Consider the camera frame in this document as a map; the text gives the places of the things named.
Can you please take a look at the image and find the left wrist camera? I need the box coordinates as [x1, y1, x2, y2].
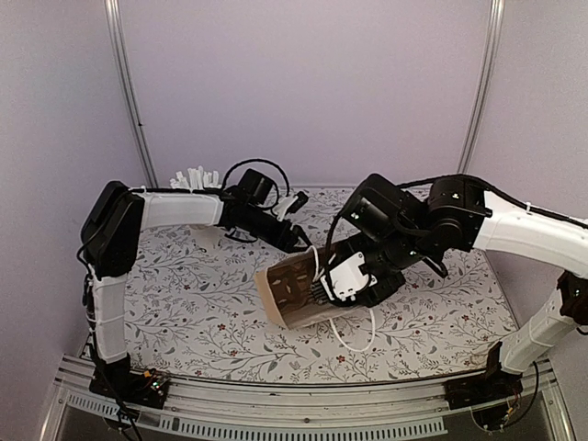
[271, 191, 309, 221]

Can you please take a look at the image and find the front aluminium rail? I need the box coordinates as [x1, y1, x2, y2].
[40, 356, 576, 440]

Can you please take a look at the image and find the left aluminium frame post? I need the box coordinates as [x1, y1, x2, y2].
[104, 0, 158, 187]

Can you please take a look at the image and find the kraft paper takeout bag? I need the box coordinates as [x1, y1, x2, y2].
[254, 245, 377, 353]

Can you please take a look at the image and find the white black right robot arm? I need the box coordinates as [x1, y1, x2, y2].
[322, 174, 587, 409]

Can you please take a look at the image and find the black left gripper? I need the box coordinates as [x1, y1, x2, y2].
[243, 206, 314, 254]

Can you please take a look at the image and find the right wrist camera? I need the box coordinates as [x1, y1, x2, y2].
[311, 252, 378, 306]

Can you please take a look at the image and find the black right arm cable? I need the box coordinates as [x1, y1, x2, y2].
[324, 209, 355, 263]

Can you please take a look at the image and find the brown pulp cup carrier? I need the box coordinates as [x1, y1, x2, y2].
[267, 260, 318, 317]

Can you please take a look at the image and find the right aluminium frame post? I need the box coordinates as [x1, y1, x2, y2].
[458, 0, 505, 174]

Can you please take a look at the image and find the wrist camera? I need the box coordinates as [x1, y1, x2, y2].
[271, 191, 309, 221]
[311, 252, 378, 306]

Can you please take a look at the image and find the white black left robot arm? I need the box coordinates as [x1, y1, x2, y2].
[76, 167, 311, 409]

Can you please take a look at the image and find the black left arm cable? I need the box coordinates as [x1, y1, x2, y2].
[221, 158, 290, 198]

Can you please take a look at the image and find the white wrapped straws bundle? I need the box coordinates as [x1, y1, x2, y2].
[170, 166, 221, 190]

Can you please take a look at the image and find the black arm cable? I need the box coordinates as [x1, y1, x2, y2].
[221, 158, 290, 198]
[324, 209, 355, 263]

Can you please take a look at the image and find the floral patterned table mat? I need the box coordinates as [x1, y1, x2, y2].
[91, 186, 527, 385]

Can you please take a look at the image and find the aluminium frame post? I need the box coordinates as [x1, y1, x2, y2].
[458, 0, 505, 174]
[104, 0, 158, 187]

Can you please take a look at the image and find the white cup holding straws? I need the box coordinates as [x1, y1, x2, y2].
[189, 225, 220, 237]

